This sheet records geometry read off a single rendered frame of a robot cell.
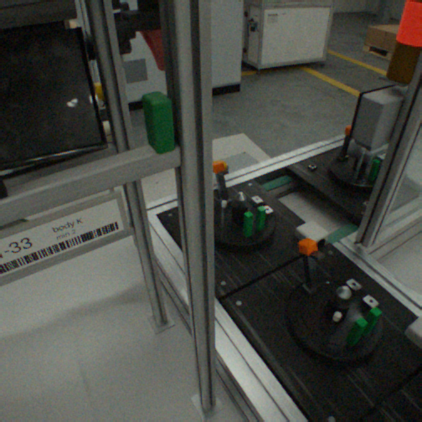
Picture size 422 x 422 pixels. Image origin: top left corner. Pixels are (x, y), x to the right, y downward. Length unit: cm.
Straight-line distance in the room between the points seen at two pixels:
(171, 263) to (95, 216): 41
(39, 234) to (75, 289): 55
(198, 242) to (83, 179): 10
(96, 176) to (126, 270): 56
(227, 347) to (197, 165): 34
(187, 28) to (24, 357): 61
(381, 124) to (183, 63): 39
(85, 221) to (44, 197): 3
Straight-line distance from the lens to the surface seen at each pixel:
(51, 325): 70
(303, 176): 80
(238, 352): 51
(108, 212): 20
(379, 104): 51
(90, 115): 22
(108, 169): 19
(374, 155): 79
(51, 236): 20
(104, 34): 35
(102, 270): 75
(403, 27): 53
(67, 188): 19
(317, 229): 63
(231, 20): 383
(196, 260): 26
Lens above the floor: 141
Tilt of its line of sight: 40 degrees down
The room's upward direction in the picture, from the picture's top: 1 degrees counter-clockwise
